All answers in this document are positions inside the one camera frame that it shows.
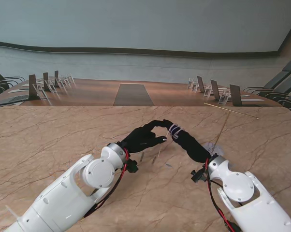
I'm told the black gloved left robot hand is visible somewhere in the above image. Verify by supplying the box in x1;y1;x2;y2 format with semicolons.
121;119;171;154

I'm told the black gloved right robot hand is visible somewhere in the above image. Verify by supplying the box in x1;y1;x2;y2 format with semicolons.
162;118;213;164

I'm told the gold rack with marble base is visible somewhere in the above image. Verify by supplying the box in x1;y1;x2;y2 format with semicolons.
203;102;259;158

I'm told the brown conference table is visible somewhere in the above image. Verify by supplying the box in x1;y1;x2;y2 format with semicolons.
0;77;284;108

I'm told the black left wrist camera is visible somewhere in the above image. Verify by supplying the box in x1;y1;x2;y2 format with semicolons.
125;159;139;174

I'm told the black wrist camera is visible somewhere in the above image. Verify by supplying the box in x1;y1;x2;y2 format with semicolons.
190;169;208;183
125;159;139;174

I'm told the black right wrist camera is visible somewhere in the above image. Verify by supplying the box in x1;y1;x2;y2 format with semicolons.
190;169;208;183

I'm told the red black left arm cable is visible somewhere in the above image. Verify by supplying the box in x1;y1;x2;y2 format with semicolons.
82;148;131;219

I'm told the red black arm cable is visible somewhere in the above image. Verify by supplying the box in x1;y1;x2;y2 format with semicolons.
82;148;131;219
203;163;240;232

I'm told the red black right arm cable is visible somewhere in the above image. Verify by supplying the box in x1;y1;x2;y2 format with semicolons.
203;163;240;232

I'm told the white cable tie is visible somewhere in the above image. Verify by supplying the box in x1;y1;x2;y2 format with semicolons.
5;204;22;218

